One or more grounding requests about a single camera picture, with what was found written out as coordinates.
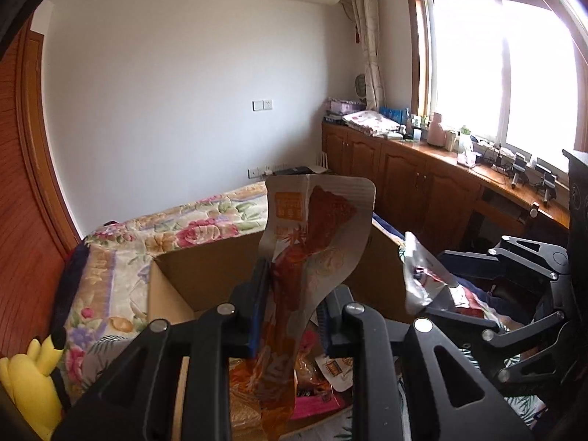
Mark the chicken feet snack packet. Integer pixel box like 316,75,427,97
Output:
402,232,469,315

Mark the pink snack packet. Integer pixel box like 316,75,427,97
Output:
289,329,346,421

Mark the brown cracker bar packet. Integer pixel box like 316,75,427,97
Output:
229,391,262,436

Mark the long orange silver snack packet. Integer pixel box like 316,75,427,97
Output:
245,174,376,440

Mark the white orange snack pouch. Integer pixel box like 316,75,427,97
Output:
315,354,353,393

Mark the bread roll clear packet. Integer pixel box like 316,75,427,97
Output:
295,354,323,392

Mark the floral quilt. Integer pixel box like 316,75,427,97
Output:
53,182,267,402

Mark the yellow plush toy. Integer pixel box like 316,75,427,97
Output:
1,329,66,440

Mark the brown cardboard box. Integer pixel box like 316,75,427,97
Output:
147,217,413,325

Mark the wooden cabinet counter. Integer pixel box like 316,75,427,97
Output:
322,122,569,254

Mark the wooden wardrobe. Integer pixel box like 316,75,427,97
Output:
1,23,80,356

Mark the pink bottle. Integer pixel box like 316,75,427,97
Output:
427,112,445,147

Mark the folded floral cloth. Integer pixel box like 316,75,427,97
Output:
343,111,399,139

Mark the window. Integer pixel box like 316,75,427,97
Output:
409,0,587,171

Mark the patterned curtain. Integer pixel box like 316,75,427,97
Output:
351,0,385,111

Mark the wall light switch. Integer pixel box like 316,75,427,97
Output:
252,100,273,112

